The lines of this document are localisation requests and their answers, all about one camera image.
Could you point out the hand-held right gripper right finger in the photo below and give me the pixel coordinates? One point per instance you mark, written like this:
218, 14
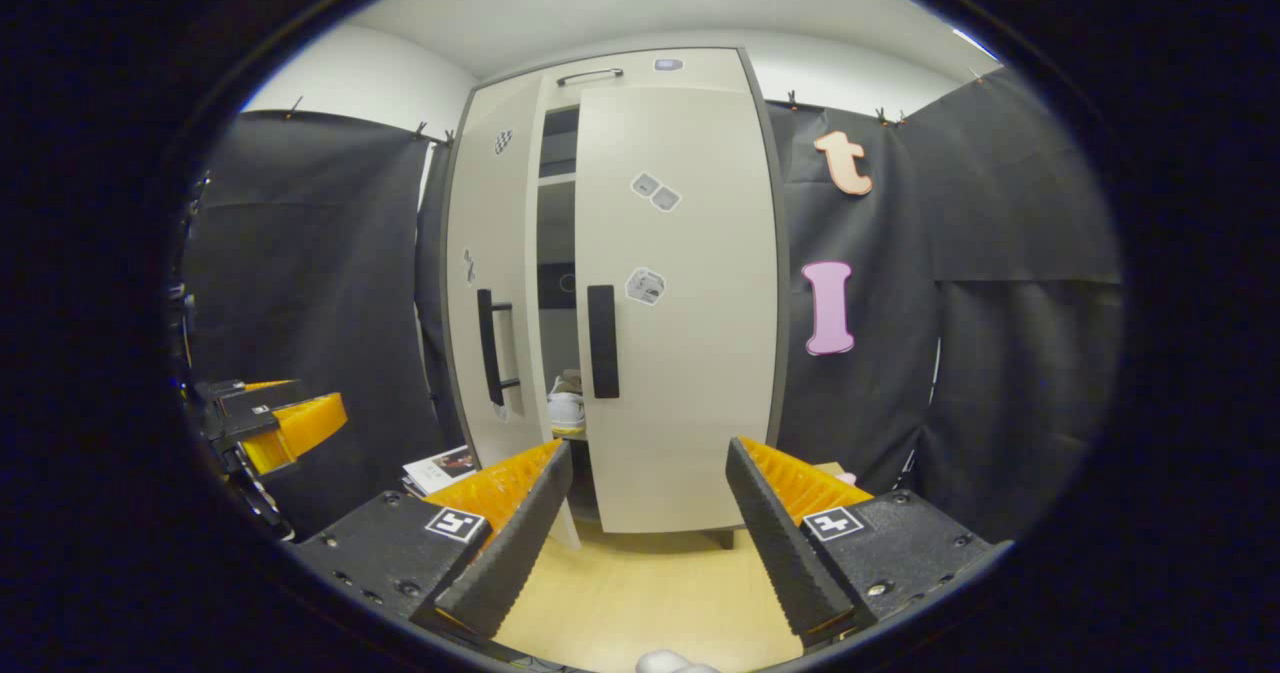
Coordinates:
780, 553

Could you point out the grey cabinet door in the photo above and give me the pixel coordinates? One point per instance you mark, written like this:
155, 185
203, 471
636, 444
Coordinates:
490, 213
690, 403

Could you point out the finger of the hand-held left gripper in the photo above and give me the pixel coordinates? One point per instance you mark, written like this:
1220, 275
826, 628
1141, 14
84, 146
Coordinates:
310, 418
255, 398

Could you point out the black backdrop cloth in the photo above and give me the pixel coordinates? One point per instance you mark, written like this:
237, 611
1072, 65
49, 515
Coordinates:
320, 283
1020, 383

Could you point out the stack of magazines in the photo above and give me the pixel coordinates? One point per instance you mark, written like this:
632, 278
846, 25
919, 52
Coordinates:
440, 471

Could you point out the ceiling light panel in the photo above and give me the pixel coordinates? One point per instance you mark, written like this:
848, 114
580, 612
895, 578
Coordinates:
975, 43

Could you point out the white shoe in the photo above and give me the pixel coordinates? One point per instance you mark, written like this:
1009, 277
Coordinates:
566, 408

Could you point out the grey shoe cabinet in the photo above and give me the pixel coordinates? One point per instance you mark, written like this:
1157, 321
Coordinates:
557, 223

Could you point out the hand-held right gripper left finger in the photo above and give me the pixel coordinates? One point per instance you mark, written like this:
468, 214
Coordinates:
505, 553

